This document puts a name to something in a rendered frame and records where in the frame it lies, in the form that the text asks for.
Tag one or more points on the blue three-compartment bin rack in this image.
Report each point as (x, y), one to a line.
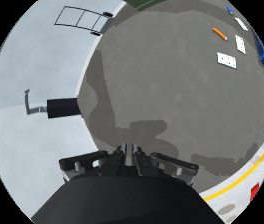
(261, 51)

